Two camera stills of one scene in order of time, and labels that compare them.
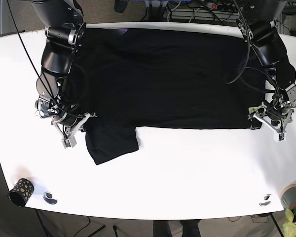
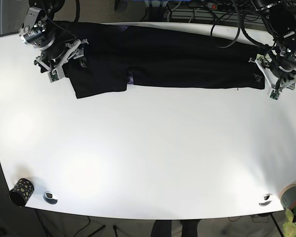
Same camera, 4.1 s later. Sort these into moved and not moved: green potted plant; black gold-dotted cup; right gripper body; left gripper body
Moved: left gripper body; right gripper body
Not moved: black gold-dotted cup; green potted plant
